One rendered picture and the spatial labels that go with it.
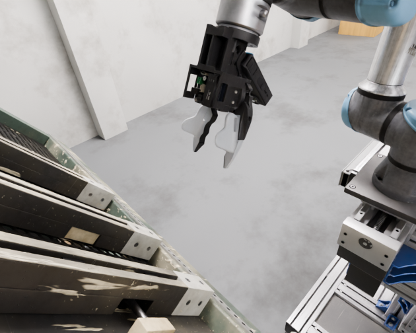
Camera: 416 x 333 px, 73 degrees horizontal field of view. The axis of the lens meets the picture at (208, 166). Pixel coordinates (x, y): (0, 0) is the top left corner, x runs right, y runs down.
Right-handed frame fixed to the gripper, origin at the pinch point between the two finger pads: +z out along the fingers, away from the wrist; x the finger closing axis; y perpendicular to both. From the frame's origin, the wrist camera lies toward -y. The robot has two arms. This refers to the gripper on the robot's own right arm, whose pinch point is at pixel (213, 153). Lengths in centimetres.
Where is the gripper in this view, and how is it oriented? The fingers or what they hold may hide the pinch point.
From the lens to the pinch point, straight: 50.7
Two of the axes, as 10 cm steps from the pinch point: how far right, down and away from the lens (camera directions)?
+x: 6.9, 3.9, -6.1
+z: -2.5, 9.2, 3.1
